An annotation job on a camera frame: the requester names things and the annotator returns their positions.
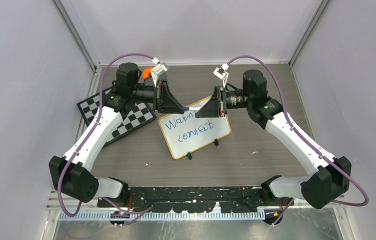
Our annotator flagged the aluminium frame rail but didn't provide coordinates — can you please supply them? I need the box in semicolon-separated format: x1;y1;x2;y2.
51;0;101;72

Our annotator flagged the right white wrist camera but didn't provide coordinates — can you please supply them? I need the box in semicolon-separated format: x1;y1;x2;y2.
213;63;229;88

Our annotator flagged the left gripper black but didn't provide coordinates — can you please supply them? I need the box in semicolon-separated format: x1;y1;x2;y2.
132;80;186;115

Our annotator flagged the white marker pen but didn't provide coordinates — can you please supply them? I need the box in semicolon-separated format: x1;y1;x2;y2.
188;106;201;111

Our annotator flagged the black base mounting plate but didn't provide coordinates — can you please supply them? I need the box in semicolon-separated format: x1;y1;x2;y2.
97;186;291;214

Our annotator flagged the purple cable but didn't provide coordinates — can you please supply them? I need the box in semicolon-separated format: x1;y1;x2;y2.
222;54;369;226
57;52;160;226

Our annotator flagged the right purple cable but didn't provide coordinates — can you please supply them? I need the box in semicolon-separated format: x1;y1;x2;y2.
222;54;369;226

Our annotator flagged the orange curved block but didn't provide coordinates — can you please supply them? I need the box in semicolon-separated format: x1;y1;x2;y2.
142;67;153;80

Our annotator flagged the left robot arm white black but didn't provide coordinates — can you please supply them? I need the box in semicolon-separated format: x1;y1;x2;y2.
49;62;185;207

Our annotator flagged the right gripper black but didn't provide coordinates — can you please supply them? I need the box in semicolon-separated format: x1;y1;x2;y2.
194;86;251;119

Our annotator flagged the black white checkerboard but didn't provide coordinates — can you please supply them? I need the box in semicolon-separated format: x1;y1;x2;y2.
76;93;157;147

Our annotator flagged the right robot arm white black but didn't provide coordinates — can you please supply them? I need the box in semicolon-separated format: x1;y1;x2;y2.
195;69;351;209

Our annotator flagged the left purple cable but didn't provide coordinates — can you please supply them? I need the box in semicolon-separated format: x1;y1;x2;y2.
57;52;160;226

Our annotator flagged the yellow framed whiteboard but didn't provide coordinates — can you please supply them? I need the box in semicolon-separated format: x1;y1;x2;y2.
158;96;231;160

